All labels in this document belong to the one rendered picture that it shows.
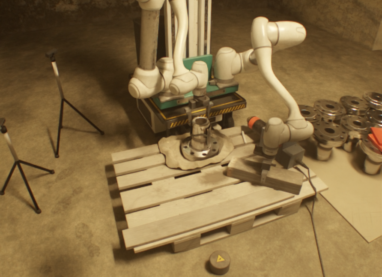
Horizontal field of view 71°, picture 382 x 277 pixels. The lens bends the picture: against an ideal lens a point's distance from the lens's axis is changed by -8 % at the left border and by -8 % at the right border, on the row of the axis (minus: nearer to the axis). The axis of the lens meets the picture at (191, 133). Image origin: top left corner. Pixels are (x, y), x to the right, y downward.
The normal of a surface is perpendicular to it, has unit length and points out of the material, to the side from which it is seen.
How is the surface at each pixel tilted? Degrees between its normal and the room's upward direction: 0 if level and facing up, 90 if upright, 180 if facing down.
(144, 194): 0
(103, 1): 90
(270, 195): 0
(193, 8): 90
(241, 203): 0
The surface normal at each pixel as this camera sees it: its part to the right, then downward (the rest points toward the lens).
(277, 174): 0.00, -0.82
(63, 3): 0.35, 0.54
